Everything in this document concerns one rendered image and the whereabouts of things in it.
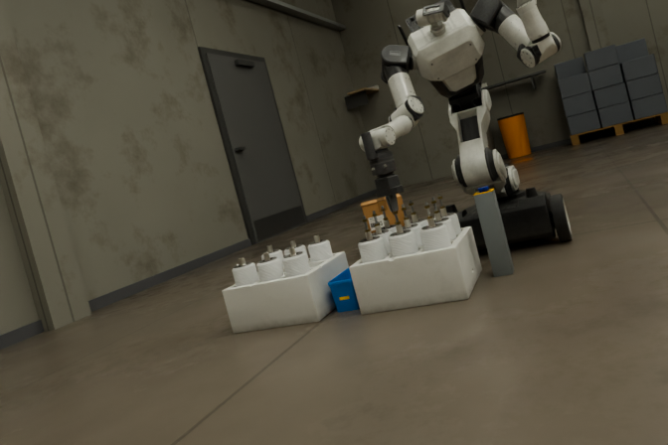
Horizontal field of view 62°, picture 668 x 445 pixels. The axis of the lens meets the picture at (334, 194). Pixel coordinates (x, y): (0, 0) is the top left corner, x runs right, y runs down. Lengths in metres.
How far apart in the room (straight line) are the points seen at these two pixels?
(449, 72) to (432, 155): 7.28
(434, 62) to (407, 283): 0.89
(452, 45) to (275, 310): 1.23
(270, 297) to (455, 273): 0.71
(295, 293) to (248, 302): 0.22
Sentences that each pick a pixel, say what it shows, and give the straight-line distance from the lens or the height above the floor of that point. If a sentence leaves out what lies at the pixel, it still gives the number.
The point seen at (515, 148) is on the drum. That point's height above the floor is 0.16.
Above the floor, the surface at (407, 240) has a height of 0.23.
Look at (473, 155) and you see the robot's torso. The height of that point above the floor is 0.44.
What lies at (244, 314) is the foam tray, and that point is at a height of 0.07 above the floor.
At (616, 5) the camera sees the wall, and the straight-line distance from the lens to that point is 10.66.
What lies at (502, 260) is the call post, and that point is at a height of 0.06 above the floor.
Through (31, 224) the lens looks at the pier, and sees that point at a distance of 4.07.
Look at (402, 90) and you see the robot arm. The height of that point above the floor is 0.76.
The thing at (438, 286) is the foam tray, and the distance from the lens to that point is 1.93.
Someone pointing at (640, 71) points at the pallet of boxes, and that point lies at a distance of 9.53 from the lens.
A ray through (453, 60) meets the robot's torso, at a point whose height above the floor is 0.83.
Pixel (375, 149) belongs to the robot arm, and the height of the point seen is 0.56.
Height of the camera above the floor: 0.52
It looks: 2 degrees down
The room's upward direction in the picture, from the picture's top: 15 degrees counter-clockwise
